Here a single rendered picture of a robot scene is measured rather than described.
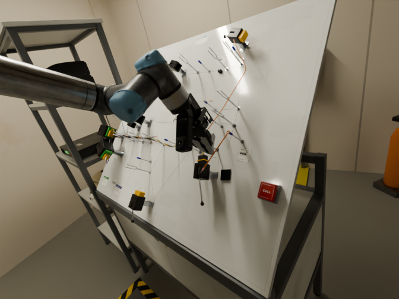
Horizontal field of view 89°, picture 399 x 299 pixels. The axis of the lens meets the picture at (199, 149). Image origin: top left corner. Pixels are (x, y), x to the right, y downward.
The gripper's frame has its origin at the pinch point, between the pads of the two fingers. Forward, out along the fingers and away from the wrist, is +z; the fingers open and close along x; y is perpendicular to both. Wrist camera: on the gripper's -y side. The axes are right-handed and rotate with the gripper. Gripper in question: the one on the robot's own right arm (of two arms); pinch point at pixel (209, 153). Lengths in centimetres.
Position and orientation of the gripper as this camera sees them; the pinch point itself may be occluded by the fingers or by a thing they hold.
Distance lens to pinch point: 69.5
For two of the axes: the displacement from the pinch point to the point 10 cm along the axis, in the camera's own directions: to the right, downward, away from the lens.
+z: 5.2, 6.7, 5.4
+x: -7.8, 1.1, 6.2
